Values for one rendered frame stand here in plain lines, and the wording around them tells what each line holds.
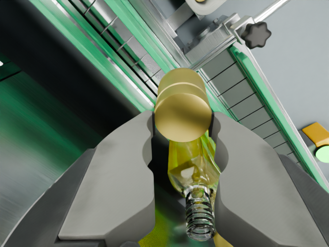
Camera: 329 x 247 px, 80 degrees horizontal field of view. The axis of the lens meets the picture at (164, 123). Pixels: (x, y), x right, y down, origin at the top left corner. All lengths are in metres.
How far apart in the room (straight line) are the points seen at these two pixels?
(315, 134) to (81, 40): 0.60
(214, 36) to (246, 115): 0.18
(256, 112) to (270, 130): 0.06
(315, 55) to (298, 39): 0.06
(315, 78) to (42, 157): 0.61
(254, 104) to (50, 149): 0.37
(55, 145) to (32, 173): 0.05
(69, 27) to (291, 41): 0.46
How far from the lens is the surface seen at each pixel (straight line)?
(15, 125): 0.29
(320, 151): 0.65
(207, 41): 0.37
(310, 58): 0.61
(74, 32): 0.33
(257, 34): 0.26
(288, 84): 0.61
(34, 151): 0.28
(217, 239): 0.27
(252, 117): 0.46
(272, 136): 0.50
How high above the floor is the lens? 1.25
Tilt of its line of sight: 58 degrees down
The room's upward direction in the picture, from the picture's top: 174 degrees counter-clockwise
